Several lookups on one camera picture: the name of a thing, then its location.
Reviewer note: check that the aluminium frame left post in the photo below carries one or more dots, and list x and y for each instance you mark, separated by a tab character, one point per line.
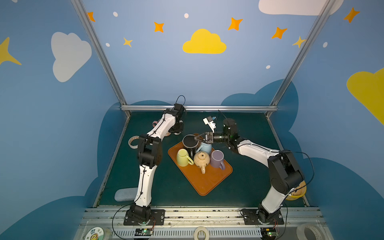
88	26

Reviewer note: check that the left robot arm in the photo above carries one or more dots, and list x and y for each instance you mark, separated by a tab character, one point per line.
150	154

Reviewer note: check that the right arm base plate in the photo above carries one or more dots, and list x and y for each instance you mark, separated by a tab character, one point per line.
261	217

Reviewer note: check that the grey sponge pad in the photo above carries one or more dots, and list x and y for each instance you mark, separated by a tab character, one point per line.
125	195

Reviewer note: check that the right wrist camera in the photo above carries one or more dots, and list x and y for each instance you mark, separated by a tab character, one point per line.
210	121

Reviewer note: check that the aluminium front rail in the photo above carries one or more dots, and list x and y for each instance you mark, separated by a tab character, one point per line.
223	223

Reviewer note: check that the aluminium frame right post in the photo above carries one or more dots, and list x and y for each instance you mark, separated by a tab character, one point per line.
311	37

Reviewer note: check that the pink ghost mug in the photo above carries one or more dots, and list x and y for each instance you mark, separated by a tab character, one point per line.
155	123

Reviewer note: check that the aluminium frame back bar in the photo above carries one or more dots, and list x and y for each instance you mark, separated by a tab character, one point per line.
148	108

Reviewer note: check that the lavender mug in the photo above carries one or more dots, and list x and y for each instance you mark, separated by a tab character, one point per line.
217	160

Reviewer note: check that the black skull mug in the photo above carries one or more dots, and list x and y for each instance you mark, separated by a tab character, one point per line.
190	144

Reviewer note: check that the yellow plastic basket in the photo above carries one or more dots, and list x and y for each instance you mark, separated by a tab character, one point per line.
299	192

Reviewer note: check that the white tape roll front centre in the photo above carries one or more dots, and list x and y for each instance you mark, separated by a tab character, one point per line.
201	232

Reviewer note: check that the green label sticker roll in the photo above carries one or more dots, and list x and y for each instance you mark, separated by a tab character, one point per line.
96	233

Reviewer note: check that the aluminium frame post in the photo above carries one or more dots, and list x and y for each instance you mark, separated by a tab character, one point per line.
311	37
88	26

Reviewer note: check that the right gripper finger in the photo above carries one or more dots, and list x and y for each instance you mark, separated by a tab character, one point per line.
200	139
203	135

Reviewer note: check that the masking tape roll on table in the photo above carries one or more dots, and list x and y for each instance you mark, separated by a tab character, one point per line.
131	140

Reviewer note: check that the light blue mug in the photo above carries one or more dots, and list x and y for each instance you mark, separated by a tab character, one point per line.
204	147

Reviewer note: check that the light green mug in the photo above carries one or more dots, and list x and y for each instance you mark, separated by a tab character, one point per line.
183	158

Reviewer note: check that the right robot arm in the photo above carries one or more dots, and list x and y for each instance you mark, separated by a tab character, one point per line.
284	171

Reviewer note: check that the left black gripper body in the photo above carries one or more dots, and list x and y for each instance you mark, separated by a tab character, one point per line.
177	127

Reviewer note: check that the beige ceramic teapot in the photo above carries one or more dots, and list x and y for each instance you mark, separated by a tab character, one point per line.
201	160

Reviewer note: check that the orange plastic tray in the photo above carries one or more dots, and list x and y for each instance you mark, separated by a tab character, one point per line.
202	183

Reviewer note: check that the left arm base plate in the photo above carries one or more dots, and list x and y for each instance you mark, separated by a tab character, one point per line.
144	217

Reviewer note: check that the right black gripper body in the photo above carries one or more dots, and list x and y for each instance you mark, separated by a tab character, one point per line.
210	137

